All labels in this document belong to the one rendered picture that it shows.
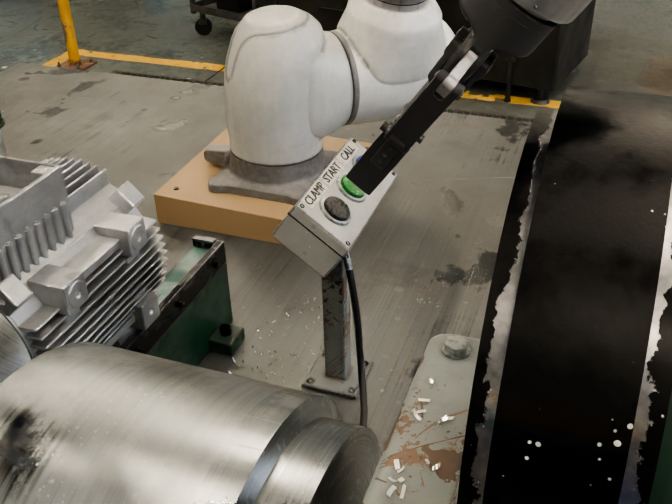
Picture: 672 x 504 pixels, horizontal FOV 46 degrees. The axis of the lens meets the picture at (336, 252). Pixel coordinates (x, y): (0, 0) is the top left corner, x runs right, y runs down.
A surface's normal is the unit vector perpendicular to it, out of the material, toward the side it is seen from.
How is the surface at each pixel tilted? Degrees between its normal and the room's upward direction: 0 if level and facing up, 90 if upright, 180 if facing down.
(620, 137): 13
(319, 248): 90
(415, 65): 101
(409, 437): 0
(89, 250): 0
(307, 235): 90
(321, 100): 90
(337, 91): 86
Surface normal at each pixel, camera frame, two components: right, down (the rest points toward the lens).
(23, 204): 0.94, 0.17
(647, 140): -0.10, -0.70
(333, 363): -0.34, 0.51
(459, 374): -0.02, -0.84
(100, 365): 0.10, -0.97
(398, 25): 0.05, 0.13
